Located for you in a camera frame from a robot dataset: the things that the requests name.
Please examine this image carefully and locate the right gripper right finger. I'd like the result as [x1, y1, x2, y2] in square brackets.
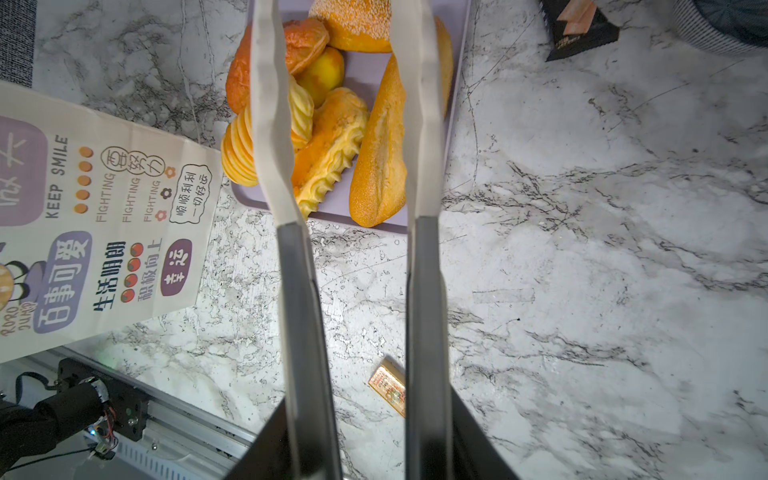
[390, 1, 453, 479]

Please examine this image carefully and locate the ridged yellow spiral bread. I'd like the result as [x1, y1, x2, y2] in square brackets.
[221, 75, 315, 187]

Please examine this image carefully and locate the small yellow croissant bread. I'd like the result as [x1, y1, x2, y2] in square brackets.
[296, 47, 345, 108]

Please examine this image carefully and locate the small orange candy wrapper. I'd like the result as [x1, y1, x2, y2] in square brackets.
[368, 358, 406, 418]

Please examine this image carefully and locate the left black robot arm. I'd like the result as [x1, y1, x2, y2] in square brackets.
[1, 377, 109, 474]

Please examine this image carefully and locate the reddish brown loaf bread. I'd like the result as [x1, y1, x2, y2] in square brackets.
[226, 18, 330, 114]

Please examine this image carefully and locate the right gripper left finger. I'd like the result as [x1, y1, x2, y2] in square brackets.
[249, 1, 343, 479]

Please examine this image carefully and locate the small black snack packet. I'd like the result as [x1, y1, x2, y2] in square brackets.
[539, 0, 620, 62]

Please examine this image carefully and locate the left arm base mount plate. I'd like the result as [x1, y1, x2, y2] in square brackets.
[58, 358, 150, 442]

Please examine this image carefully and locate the lavender tray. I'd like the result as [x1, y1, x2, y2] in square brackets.
[221, 1, 472, 234]

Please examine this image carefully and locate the long golden baguette bread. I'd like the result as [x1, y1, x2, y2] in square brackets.
[348, 16, 455, 229]

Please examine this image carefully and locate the yellow braided pastry bread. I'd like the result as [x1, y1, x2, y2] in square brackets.
[291, 87, 369, 218]

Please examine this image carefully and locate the white printed paper bag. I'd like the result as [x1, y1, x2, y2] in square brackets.
[1, 82, 223, 361]

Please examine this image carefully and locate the sesame bun bread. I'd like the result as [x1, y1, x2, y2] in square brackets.
[309, 0, 392, 53]

